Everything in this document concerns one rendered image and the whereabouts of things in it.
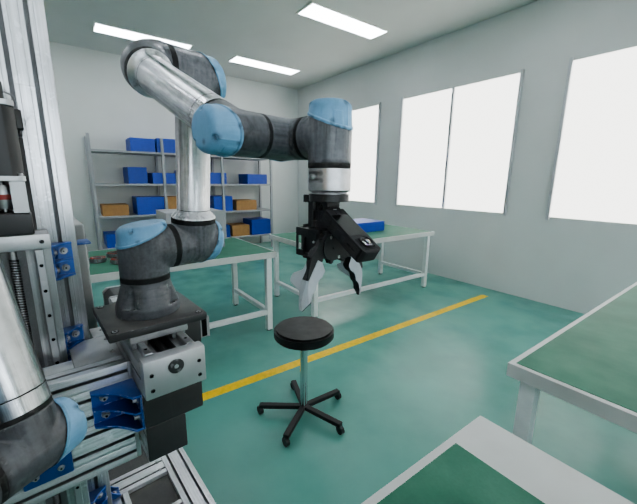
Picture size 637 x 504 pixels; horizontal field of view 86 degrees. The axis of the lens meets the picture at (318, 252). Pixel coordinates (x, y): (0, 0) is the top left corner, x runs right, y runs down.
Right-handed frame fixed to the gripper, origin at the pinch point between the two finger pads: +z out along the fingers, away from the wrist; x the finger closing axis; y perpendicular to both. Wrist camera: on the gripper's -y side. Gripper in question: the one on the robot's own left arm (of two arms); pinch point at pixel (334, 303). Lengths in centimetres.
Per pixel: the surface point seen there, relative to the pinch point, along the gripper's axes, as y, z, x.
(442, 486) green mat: -15.4, 40.2, -17.9
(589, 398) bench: -28, 41, -80
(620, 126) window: 30, -76, -400
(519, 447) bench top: -22, 40, -42
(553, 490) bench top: -31, 40, -35
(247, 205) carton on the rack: 554, 29, -289
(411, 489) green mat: -11.7, 40.2, -12.2
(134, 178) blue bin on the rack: 567, -20, -96
